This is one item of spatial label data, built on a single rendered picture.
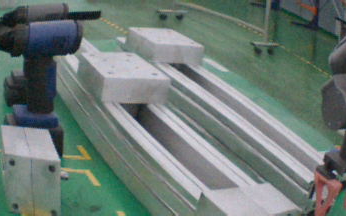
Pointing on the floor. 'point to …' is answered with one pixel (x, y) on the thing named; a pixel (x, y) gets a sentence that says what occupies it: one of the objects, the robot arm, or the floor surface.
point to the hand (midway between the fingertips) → (333, 208)
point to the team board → (227, 19)
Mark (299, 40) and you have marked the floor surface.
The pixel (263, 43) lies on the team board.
